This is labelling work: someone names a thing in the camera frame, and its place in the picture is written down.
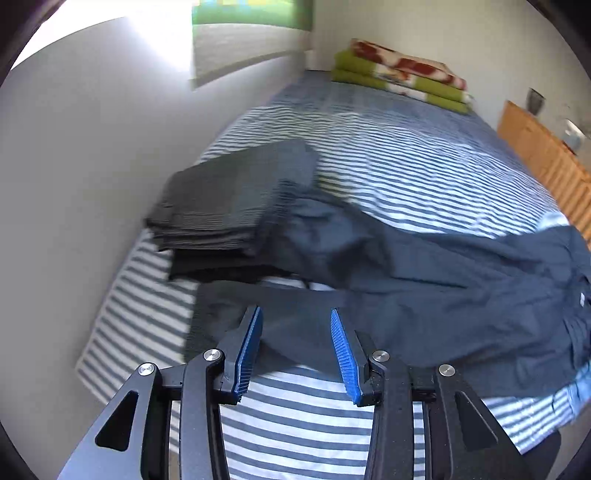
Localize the dark navy pants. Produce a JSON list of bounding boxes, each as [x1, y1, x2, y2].
[[187, 191, 591, 400]]

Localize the blue grey ornament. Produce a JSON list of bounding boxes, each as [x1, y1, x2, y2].
[[561, 119, 585, 148]]

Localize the stack of folded dark pants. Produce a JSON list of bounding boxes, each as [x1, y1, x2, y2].
[[145, 139, 321, 282]]

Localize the green red floral folded blanket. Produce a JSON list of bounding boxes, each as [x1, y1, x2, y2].
[[331, 39, 475, 114]]

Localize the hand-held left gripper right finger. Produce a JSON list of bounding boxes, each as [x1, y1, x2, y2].
[[329, 308, 536, 480]]

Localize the blue white striped quilt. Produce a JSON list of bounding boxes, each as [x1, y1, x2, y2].
[[76, 69, 583, 480]]

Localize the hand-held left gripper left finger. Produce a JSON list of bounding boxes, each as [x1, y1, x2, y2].
[[58, 305, 264, 480]]

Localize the wooden slatted bed rail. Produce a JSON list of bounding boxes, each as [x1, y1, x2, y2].
[[498, 100, 591, 250]]

